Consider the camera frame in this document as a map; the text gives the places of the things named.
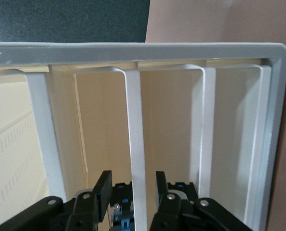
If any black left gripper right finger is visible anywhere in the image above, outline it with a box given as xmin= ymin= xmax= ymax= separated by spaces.
xmin=149 ymin=170 xmax=252 ymax=231

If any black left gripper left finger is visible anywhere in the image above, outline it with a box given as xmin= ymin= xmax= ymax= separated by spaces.
xmin=0 ymin=170 xmax=113 ymax=231

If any grey white drawer cabinet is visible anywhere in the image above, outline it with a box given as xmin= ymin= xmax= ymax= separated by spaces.
xmin=0 ymin=40 xmax=286 ymax=231

